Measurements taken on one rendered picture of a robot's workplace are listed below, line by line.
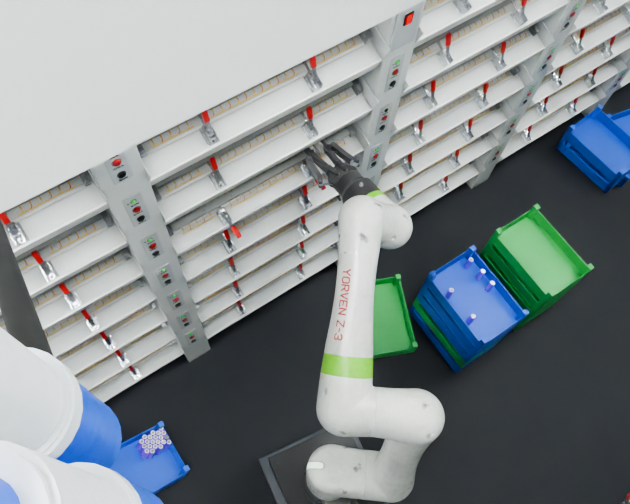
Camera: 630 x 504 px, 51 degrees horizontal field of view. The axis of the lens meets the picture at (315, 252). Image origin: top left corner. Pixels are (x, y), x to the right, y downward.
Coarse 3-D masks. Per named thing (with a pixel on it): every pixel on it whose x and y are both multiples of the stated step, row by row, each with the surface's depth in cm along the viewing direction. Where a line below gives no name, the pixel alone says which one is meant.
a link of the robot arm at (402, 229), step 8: (376, 192) 161; (384, 200) 159; (392, 208) 153; (400, 208) 157; (400, 216) 154; (408, 216) 157; (400, 224) 153; (408, 224) 156; (392, 232) 152; (400, 232) 154; (408, 232) 156; (384, 240) 152; (392, 240) 154; (400, 240) 156; (384, 248) 160; (392, 248) 158
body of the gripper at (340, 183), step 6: (336, 168) 170; (348, 168) 170; (354, 168) 169; (330, 174) 169; (342, 174) 169; (348, 174) 165; (354, 174) 165; (360, 174) 167; (330, 180) 168; (336, 180) 168; (342, 180) 165; (348, 180) 164; (354, 180) 164; (330, 186) 169; (336, 186) 167; (342, 186) 165; (348, 186) 164; (342, 192) 165
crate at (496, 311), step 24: (456, 264) 234; (480, 264) 232; (432, 288) 228; (456, 288) 230; (480, 288) 231; (504, 288) 226; (456, 312) 221; (480, 312) 227; (504, 312) 227; (528, 312) 220; (480, 336) 223
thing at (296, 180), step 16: (352, 128) 183; (352, 144) 185; (368, 144) 181; (256, 176) 178; (288, 176) 180; (304, 176) 181; (256, 192) 177; (272, 192) 178; (288, 192) 180; (240, 208) 175; (256, 208) 176; (192, 224) 172; (208, 224) 173; (176, 240) 170; (192, 240) 171
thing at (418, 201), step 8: (472, 160) 270; (464, 168) 271; (472, 168) 272; (480, 168) 270; (448, 176) 268; (456, 176) 270; (464, 176) 271; (472, 176) 272; (432, 184) 267; (440, 184) 267; (448, 184) 269; (456, 184) 269; (424, 192) 266; (432, 192) 267; (440, 192) 267; (408, 200) 263; (416, 200) 264; (424, 200) 265; (432, 200) 266; (408, 208) 263; (416, 208) 264
